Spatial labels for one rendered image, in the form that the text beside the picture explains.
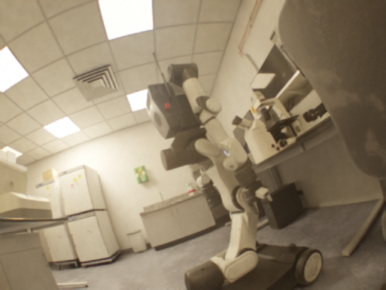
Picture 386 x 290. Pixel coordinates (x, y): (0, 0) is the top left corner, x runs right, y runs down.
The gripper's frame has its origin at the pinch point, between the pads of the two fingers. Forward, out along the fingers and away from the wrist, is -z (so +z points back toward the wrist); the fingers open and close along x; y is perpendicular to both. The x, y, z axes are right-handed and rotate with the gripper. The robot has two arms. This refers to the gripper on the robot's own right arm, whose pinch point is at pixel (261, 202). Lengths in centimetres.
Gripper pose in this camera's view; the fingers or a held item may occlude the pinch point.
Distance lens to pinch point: 82.2
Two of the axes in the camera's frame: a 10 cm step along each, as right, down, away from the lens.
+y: -2.9, 3.9, 8.8
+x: 8.0, -4.0, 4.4
